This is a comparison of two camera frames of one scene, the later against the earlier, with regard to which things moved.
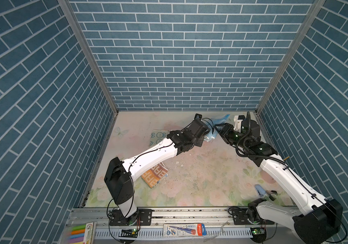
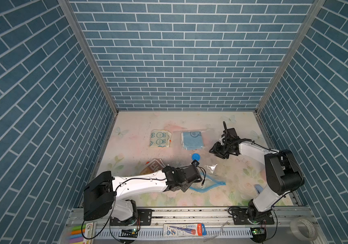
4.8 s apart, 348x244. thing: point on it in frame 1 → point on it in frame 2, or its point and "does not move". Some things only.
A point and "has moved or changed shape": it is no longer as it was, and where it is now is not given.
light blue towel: (210, 135) has moved or changed shape
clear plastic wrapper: (208, 238) does not move
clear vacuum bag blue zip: (211, 122) → (194, 145)
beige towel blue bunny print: (157, 136) does not move
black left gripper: (200, 140) → (189, 185)
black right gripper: (225, 131) → (216, 151)
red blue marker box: (184, 230) does not move
